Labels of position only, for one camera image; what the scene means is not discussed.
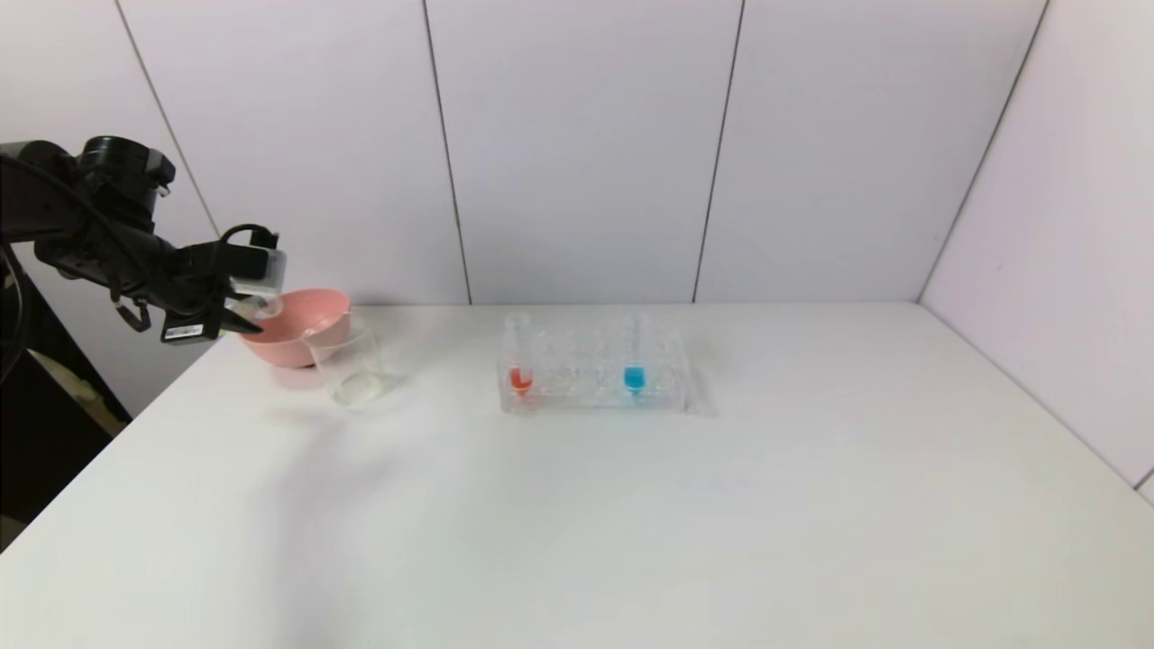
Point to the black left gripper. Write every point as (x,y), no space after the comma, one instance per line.
(191,329)

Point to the test tube with yellow pigment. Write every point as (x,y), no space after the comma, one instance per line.
(261,306)

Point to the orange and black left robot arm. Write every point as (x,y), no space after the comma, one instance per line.
(108,234)

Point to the clear glass beaker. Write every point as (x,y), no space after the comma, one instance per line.
(356,379)

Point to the test tube with red pigment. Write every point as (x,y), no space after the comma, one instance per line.
(520,380)

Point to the clear acrylic test tube rack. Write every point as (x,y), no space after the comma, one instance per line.
(577,383)

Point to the test tube with blue pigment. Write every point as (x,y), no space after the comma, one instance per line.
(634,379)

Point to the pink bowl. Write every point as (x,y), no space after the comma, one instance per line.
(302,338)

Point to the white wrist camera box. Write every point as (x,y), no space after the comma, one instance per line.
(266,273)

